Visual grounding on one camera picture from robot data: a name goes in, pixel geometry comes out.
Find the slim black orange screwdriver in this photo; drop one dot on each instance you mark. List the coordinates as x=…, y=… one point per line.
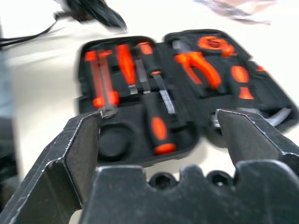
x=146, y=58
x=158, y=128

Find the stubby black orange screwdriver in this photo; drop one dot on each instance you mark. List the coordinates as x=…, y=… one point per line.
x=239, y=74

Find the orange black tape measure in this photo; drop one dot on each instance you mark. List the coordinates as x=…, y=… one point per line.
x=210, y=43

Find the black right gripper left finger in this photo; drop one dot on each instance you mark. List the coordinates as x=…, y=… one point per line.
x=46, y=186

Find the black plastic tool case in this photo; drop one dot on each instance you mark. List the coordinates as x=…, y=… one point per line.
x=187, y=105

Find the plastic bag of brown sheets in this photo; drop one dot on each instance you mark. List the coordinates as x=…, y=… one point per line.
x=245, y=9

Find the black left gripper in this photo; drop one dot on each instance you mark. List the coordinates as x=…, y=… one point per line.
x=74, y=9

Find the grey metal tool head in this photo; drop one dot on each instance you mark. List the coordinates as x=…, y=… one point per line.
x=280, y=116

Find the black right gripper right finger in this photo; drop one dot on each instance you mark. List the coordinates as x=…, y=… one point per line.
x=252, y=137

